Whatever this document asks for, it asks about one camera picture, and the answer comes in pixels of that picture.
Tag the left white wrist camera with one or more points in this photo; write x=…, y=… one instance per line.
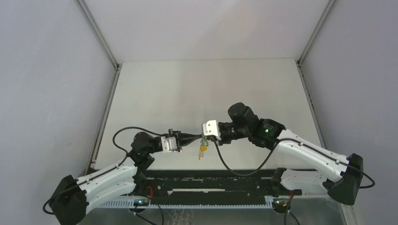
x=168, y=144

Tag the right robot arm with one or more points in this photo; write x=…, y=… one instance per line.
x=337, y=175

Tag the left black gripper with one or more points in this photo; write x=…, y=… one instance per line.
x=185, y=138

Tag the right aluminium frame post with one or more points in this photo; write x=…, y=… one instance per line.
x=301, y=70

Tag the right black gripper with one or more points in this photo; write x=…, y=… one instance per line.
x=222, y=141

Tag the left aluminium frame post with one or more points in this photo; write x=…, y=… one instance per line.
x=98, y=34

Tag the aluminium frame post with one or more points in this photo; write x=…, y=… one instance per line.
x=98, y=34
x=301, y=70

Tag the key with green tag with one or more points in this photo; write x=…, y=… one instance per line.
x=204, y=142

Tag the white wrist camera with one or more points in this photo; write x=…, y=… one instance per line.
x=168, y=144
x=211, y=128

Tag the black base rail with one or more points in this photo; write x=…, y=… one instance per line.
x=210, y=187

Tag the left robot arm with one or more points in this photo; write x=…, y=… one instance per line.
x=74, y=198

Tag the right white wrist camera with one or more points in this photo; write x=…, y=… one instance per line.
x=211, y=128

